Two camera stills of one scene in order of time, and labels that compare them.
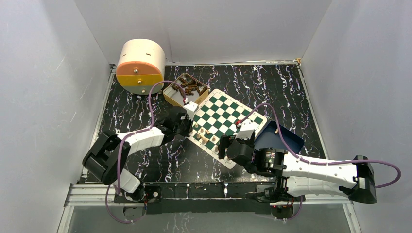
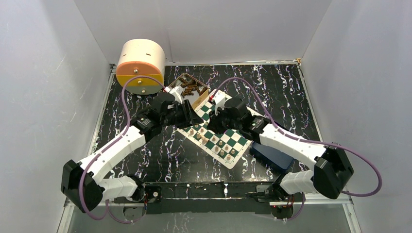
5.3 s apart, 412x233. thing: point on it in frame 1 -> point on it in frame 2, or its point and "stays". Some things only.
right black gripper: x=225 y=141 -> x=214 y=124
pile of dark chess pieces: x=190 y=87 stays
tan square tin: x=185 y=89 stays
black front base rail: x=237 y=197 stays
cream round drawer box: x=141 y=63 stays
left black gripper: x=190 y=123 -> x=194 y=119
